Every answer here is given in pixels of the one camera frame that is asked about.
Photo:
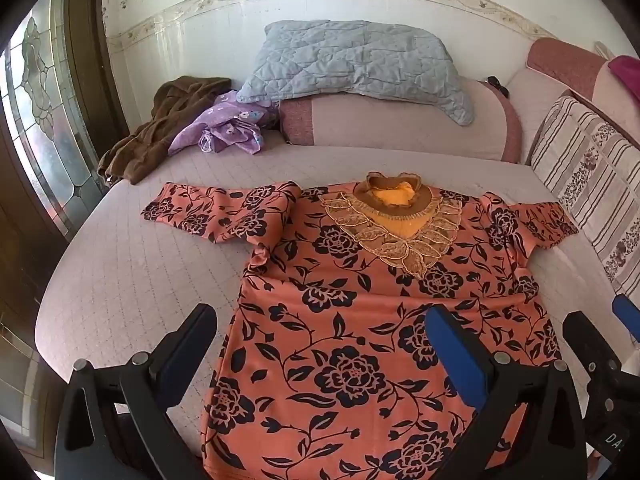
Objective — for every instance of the small black object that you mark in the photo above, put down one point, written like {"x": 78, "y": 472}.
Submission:
{"x": 497, "y": 85}

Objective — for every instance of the striped floral cushion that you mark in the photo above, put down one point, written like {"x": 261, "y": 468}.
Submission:
{"x": 595, "y": 170}

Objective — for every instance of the purple printed cloth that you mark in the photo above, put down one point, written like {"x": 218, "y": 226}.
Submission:
{"x": 225, "y": 127}

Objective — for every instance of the orange black floral shirt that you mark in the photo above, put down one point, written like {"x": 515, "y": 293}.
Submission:
{"x": 350, "y": 340}

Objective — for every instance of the pink bolster cushion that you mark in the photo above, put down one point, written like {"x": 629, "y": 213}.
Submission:
{"x": 400, "y": 125}

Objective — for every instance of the leaded glass door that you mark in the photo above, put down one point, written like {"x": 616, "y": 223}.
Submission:
{"x": 45, "y": 125}

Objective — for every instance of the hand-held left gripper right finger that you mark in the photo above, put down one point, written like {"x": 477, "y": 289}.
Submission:
{"x": 457, "y": 355}

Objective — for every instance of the magenta cloth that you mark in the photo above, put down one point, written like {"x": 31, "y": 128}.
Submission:
{"x": 627, "y": 75}

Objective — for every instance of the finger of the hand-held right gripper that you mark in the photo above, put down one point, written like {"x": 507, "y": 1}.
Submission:
{"x": 627, "y": 317}
{"x": 590, "y": 340}

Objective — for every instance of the pink quilted sofa bed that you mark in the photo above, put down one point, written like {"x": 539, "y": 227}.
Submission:
{"x": 150, "y": 270}

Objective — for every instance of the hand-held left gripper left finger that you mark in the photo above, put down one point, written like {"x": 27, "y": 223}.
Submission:
{"x": 191, "y": 354}

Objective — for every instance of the grey quilted pillow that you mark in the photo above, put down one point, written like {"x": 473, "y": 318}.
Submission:
{"x": 350, "y": 60}

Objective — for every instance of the brown cloth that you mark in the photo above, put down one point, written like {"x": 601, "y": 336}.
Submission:
{"x": 150, "y": 130}

